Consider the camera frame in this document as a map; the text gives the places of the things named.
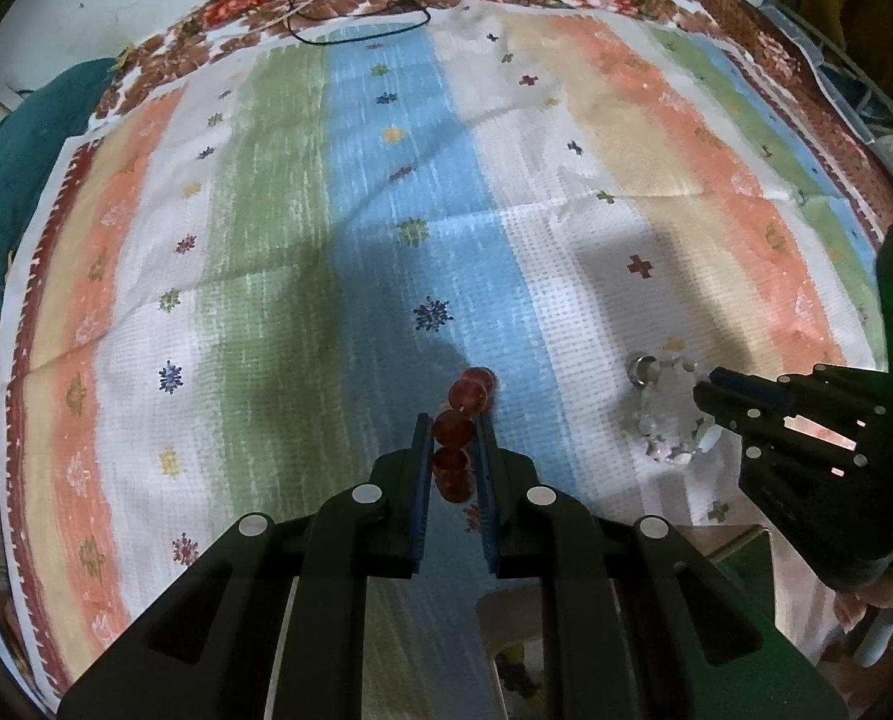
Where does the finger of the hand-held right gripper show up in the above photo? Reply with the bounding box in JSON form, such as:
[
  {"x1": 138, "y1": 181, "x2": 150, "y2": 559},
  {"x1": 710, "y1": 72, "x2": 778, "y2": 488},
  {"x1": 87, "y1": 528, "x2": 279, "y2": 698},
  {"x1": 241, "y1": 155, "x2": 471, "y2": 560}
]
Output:
[
  {"x1": 693, "y1": 386, "x2": 893, "y2": 590},
  {"x1": 708, "y1": 364, "x2": 889, "y2": 422}
]

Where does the teal cloth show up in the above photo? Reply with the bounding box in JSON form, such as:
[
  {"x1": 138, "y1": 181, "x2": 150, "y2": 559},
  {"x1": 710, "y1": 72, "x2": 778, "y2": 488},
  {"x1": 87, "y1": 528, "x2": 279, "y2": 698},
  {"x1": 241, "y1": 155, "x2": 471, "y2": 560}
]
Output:
[{"x1": 0, "y1": 58, "x2": 121, "y2": 316}]

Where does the clear bead bracelet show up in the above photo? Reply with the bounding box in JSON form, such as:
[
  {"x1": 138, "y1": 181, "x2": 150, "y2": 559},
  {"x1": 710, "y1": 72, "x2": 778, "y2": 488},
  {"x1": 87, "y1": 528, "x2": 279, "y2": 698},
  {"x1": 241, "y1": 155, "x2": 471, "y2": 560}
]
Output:
[{"x1": 624, "y1": 351, "x2": 724, "y2": 464}]

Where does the striped pastel cloth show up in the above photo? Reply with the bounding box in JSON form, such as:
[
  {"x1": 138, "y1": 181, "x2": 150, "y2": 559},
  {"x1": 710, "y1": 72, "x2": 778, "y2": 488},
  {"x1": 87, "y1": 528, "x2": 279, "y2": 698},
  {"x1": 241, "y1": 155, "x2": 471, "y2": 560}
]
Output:
[{"x1": 4, "y1": 11, "x2": 893, "y2": 691}]

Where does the grey plastic crate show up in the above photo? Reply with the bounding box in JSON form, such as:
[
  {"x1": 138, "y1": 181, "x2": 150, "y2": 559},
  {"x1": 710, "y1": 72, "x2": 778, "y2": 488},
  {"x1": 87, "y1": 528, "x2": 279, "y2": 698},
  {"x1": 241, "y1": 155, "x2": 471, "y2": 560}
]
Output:
[{"x1": 761, "y1": 4, "x2": 893, "y2": 218}]

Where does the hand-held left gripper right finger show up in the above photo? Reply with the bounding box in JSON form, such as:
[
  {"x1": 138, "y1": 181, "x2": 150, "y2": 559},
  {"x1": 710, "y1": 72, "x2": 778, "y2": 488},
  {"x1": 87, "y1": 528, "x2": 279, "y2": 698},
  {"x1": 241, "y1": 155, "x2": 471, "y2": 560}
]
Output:
[{"x1": 476, "y1": 414, "x2": 848, "y2": 720}]

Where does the red bead bracelet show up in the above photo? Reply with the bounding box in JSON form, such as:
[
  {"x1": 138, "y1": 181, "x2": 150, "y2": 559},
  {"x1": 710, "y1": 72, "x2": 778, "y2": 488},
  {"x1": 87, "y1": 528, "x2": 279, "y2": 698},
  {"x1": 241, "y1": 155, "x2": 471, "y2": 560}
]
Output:
[{"x1": 431, "y1": 366, "x2": 498, "y2": 503}]

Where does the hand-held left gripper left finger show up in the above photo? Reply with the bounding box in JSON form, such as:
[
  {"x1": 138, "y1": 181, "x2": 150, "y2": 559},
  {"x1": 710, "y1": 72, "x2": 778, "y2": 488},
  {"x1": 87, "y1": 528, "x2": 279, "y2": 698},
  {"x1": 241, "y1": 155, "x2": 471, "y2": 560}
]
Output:
[{"x1": 56, "y1": 412, "x2": 436, "y2": 720}]

